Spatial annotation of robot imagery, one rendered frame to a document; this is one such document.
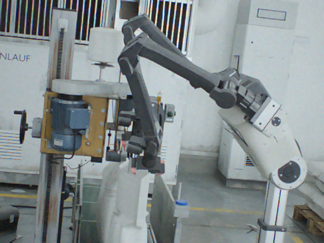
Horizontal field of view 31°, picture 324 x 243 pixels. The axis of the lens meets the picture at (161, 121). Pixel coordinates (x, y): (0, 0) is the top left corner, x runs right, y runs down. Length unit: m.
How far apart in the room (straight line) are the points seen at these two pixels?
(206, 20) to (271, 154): 3.88
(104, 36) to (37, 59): 2.99
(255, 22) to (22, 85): 2.63
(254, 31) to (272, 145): 4.40
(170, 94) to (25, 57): 1.43
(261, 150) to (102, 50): 0.93
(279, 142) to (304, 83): 5.21
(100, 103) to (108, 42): 0.38
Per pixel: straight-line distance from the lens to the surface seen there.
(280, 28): 6.81
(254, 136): 2.32
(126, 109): 3.04
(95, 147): 3.07
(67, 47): 3.06
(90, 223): 4.04
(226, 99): 2.12
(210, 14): 6.15
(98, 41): 2.81
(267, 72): 6.75
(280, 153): 2.41
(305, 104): 7.59
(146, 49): 2.10
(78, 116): 2.78
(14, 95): 5.81
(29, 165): 5.92
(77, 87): 2.81
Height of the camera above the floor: 1.72
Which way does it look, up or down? 9 degrees down
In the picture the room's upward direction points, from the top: 7 degrees clockwise
